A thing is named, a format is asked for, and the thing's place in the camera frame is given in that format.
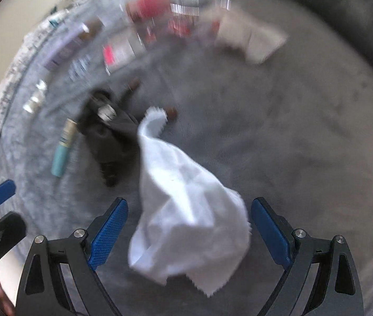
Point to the grey blanket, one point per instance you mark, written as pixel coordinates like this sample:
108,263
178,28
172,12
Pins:
272,121

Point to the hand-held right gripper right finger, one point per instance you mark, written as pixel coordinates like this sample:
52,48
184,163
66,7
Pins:
268,232

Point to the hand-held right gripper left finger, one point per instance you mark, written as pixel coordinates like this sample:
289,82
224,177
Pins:
107,232

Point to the small brown bottle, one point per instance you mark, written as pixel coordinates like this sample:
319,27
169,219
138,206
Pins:
134,85
171,113

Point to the patterned cloth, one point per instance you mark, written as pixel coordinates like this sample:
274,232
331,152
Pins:
12,72

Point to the silver foil pack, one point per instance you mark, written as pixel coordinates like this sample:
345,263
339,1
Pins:
35,98

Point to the person's left hand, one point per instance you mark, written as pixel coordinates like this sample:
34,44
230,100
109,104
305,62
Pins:
2,296

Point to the pink and white packet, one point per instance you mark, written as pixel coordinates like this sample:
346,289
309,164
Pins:
120,52

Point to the red package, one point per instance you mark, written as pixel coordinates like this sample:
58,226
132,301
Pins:
150,5

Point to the clear red-printed wrapper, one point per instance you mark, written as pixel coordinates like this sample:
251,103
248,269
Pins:
179,26

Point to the dark grey pillow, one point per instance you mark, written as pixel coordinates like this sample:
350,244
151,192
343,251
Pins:
337,0

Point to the black pouch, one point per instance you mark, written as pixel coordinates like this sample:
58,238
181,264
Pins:
107,138

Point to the white cloth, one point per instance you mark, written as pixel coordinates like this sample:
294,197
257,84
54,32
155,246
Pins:
179,204

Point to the purple and white box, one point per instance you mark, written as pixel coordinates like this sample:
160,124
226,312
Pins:
64,51

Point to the teal tube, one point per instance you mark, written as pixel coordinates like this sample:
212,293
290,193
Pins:
60,158

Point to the blue and white packet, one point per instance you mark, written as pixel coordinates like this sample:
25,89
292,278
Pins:
78,69

